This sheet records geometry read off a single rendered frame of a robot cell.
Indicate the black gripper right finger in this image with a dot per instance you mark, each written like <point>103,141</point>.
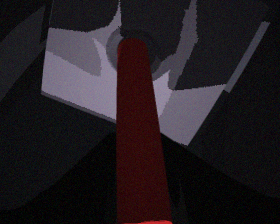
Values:
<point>200,194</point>

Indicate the dark red peg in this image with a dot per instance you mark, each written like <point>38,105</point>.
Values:
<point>141,181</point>

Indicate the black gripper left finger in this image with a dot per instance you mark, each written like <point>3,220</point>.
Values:
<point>86,194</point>

